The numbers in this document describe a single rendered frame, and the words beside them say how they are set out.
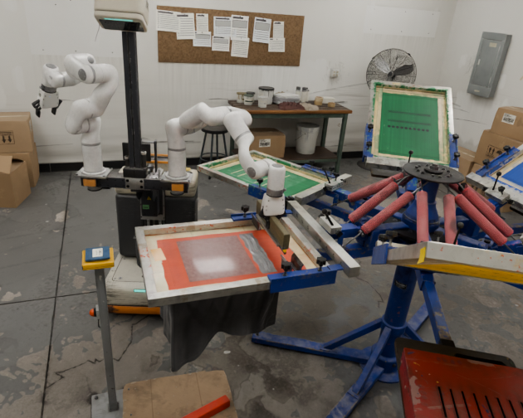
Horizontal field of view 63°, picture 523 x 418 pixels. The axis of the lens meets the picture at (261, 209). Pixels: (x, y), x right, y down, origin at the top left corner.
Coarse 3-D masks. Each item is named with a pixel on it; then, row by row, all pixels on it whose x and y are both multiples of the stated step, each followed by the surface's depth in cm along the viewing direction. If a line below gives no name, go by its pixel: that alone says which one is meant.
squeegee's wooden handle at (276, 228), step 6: (258, 204) 209; (258, 210) 209; (270, 216) 195; (264, 222) 203; (270, 222) 195; (276, 222) 190; (270, 228) 196; (276, 228) 188; (282, 228) 185; (276, 234) 188; (282, 234) 182; (288, 234) 181; (276, 240) 189; (282, 240) 182; (288, 240) 182; (282, 246) 183; (288, 246) 184
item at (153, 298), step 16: (176, 224) 213; (192, 224) 214; (208, 224) 216; (224, 224) 219; (240, 224) 222; (288, 224) 222; (144, 240) 197; (304, 240) 208; (144, 256) 184; (144, 272) 174; (192, 288) 166; (208, 288) 167; (224, 288) 168; (240, 288) 170; (256, 288) 173; (160, 304) 161
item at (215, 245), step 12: (168, 240) 205; (180, 240) 206; (192, 240) 207; (204, 240) 208; (216, 240) 209; (228, 240) 209; (240, 240) 210; (264, 240) 212; (168, 252) 195; (180, 252) 196; (192, 252) 197; (204, 252) 197; (216, 252) 198; (228, 252) 199; (240, 252) 200
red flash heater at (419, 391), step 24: (408, 360) 124; (432, 360) 125; (456, 360) 125; (408, 384) 117; (432, 384) 116; (456, 384) 117; (480, 384) 118; (504, 384) 118; (408, 408) 114; (432, 408) 109; (456, 408) 110; (480, 408) 110; (504, 408) 111
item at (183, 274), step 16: (224, 256) 195; (240, 256) 196; (272, 256) 199; (288, 256) 200; (176, 272) 181; (192, 272) 182; (208, 272) 183; (224, 272) 184; (240, 272) 185; (256, 272) 186; (272, 272) 187; (176, 288) 171
